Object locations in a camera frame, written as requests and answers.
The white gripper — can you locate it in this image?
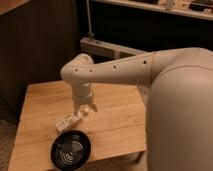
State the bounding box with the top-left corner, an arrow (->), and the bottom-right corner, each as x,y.
72,83 -> 98,116

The small white bottle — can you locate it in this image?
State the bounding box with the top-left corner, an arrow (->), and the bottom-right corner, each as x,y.
56,108 -> 89,133

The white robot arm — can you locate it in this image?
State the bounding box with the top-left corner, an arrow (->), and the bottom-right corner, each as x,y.
60,47 -> 213,171

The black ceramic bowl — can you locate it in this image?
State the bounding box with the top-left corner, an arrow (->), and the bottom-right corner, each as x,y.
50,130 -> 91,171

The wooden folding table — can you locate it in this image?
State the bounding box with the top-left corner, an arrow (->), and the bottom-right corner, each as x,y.
8,81 -> 146,171

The grey metal beam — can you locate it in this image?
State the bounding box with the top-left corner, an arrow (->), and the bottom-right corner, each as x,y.
80,37 -> 144,59

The vertical metal pole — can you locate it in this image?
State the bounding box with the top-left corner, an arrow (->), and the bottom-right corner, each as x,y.
86,0 -> 94,40

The wooden wall shelf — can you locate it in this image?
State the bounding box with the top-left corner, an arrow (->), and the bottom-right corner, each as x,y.
93,0 -> 213,21

